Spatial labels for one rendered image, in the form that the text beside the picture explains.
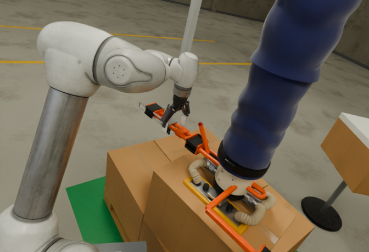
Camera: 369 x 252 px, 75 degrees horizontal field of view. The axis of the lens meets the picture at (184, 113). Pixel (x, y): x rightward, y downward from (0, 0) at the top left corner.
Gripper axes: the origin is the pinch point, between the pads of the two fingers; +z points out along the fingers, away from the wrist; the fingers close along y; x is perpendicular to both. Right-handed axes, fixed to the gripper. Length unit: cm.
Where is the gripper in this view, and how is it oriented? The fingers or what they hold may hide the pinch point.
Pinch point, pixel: (173, 127)
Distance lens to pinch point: 131.6
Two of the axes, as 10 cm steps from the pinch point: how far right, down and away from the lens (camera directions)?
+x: -6.9, -5.0, 5.3
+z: -2.2, 8.4, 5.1
